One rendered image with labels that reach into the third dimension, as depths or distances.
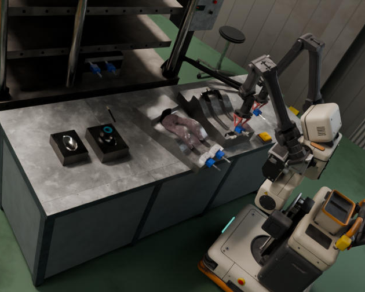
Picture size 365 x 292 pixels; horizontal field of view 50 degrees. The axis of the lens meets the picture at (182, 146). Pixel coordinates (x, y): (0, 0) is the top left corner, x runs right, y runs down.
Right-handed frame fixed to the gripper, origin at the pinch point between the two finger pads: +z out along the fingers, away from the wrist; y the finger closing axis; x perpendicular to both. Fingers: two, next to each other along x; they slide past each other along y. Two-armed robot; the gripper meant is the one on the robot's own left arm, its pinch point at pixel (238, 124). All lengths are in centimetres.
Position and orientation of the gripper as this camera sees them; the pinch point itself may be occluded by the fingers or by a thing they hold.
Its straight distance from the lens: 238.4
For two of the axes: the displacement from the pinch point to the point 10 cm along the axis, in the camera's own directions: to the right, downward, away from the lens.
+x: 5.9, 5.6, -5.8
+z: -3.3, 8.2, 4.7
